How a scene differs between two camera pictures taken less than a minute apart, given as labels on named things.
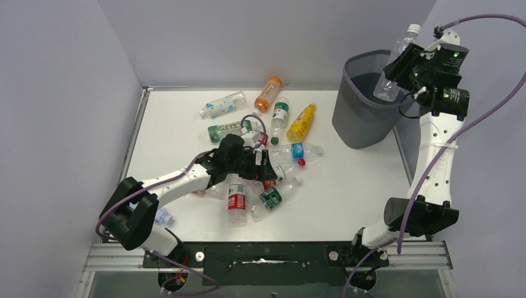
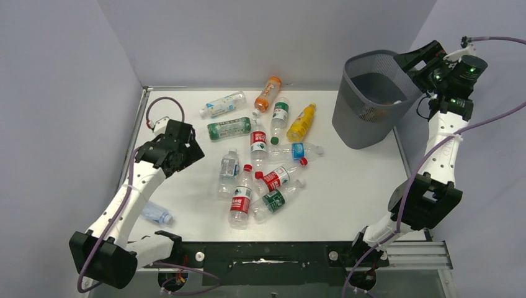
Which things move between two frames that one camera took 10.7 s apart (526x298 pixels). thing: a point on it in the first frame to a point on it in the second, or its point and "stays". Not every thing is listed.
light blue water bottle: [164, 218] stays
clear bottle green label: [279, 118] stays
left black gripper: [263, 172] to [192, 154]
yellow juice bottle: [299, 126] stays
